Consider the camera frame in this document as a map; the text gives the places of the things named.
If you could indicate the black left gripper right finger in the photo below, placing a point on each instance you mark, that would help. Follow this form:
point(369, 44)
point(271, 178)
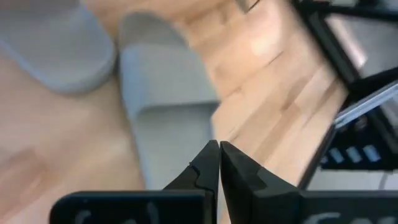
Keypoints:
point(311, 208)

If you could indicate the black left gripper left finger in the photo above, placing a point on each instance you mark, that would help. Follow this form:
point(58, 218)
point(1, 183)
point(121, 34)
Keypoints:
point(140, 208)

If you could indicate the grey slide sandal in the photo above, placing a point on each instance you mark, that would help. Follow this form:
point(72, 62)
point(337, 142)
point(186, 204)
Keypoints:
point(168, 77)
point(56, 46)

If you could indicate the black device with blue lights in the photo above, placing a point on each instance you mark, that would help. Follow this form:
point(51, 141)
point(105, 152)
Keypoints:
point(342, 143)

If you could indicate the grey metal side stand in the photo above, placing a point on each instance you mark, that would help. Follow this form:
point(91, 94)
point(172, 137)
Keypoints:
point(367, 104)

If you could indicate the black aluminium table frame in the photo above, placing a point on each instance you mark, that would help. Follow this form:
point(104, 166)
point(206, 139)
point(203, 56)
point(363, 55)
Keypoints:
point(331, 46)

